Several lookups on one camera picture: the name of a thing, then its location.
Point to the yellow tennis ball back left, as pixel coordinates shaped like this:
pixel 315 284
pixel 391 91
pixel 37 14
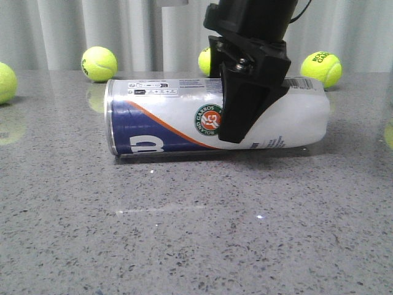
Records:
pixel 99 64

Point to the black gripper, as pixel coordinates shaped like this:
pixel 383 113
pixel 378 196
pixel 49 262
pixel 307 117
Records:
pixel 250 56

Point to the yellow Roland Garros tennis ball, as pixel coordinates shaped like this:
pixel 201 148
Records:
pixel 323 66

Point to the white curtain backdrop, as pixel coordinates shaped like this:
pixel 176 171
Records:
pixel 144 36

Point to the yellow tennis ball far left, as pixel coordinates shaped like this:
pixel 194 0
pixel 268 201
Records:
pixel 8 83

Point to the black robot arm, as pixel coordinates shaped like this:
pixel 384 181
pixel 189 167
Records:
pixel 249 55

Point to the yellow tennis ball back middle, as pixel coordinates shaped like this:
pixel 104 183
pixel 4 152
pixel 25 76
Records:
pixel 204 61

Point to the white blue tennis ball can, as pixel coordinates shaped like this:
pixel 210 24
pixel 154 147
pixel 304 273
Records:
pixel 184 115

